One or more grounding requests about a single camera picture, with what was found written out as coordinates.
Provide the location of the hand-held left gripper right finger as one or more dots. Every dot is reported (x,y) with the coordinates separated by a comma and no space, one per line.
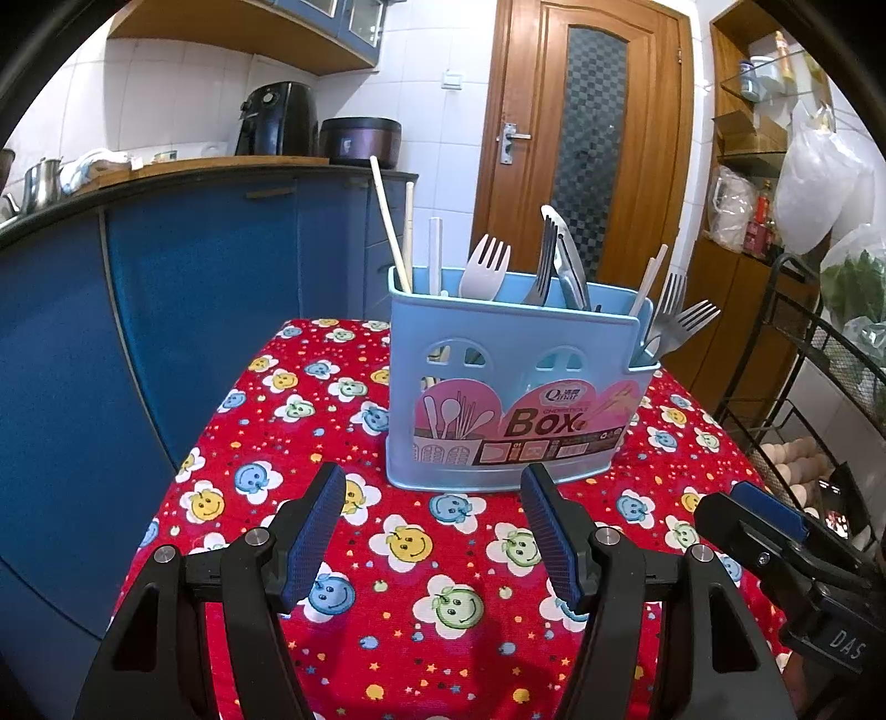
(550,540)

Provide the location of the blue wooden upper cabinet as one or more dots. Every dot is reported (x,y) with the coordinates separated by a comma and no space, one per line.
(242,31)

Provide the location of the brown wooden door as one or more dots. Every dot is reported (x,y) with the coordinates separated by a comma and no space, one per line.
(526,83)

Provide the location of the short yellow bottle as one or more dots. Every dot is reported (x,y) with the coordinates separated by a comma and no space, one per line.
(813,69)

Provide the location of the white plastic jar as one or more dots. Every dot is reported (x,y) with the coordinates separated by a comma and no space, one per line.
(767,75)

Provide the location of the dark rice cooker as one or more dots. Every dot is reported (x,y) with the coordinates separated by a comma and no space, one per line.
(360,142)

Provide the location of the clear bag of goods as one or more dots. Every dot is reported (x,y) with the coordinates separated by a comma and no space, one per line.
(732,211)

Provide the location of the white plastic bag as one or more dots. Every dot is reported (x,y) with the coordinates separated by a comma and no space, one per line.
(820,180)

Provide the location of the white plastic fork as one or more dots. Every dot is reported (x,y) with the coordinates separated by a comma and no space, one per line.
(484,270)

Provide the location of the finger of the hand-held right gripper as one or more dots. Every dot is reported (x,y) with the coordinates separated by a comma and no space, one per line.
(747,526)

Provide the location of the black air fryer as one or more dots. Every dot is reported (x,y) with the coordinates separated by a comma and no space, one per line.
(277,121)

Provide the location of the white cloth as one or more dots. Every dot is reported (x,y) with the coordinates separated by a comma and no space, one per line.
(90,169)

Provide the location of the red floral tablecloth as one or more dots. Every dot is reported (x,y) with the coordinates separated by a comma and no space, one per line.
(277,443)

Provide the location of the long wooden chopstick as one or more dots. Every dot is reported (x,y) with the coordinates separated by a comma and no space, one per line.
(387,221)

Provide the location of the red sauce bottles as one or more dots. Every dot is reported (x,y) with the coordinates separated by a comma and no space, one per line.
(761,225)

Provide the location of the glass jar blue lid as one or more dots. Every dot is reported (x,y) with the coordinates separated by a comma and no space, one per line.
(747,79)

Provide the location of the row of brown eggs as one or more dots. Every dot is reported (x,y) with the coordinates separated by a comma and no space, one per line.
(796,471)

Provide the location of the blue plastic utensil holder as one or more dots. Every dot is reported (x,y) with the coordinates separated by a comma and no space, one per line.
(512,325)

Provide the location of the wooden shelf cabinet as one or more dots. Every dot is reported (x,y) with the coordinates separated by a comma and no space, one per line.
(734,311)

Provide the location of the blue kitchen base cabinet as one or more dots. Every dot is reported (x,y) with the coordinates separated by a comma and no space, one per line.
(207,291)

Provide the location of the silver metal utensil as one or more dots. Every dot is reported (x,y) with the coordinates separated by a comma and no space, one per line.
(571,270)

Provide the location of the tall yellow bottle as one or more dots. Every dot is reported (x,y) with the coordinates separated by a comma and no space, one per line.
(784,55)

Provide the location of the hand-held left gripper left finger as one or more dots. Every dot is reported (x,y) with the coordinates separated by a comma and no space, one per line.
(315,547)

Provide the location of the white wall switch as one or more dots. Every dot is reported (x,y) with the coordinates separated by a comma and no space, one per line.
(454,79)

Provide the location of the bag of green vegetables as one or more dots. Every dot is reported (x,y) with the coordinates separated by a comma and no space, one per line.
(855,291)

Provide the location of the brown cardboard box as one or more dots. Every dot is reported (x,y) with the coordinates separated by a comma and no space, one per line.
(747,135)

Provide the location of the metal kettle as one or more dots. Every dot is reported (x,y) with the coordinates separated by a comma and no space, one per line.
(41,187)

